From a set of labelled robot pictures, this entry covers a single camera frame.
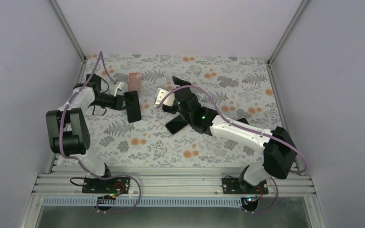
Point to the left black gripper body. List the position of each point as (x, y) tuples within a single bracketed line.
[(100, 101)]

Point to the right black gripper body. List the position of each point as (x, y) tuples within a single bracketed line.
[(183, 112)]

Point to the blue phone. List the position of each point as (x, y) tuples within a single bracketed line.
[(132, 106)]

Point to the pink phone case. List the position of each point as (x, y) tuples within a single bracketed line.
[(134, 82)]

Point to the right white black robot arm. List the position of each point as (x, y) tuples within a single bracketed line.
[(275, 146)]

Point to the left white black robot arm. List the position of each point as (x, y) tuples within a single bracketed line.
[(68, 131)]

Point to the phone in clear case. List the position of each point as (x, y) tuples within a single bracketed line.
[(176, 124)]

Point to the phone in beige case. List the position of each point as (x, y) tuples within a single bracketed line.
[(243, 120)]

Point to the floral patterned table mat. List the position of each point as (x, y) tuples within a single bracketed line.
[(239, 86)]

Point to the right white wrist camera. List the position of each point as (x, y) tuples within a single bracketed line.
[(164, 97)]

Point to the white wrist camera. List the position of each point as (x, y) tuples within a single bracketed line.
[(119, 88), (164, 97)]

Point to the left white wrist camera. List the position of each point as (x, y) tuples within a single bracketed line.
[(119, 88)]

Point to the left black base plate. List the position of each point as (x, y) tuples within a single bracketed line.
[(112, 186)]

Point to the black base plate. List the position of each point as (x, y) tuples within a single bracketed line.
[(231, 186), (112, 186)]

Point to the aluminium rail frame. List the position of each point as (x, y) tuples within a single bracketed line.
[(168, 186)]

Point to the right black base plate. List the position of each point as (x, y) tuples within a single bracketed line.
[(231, 186)]

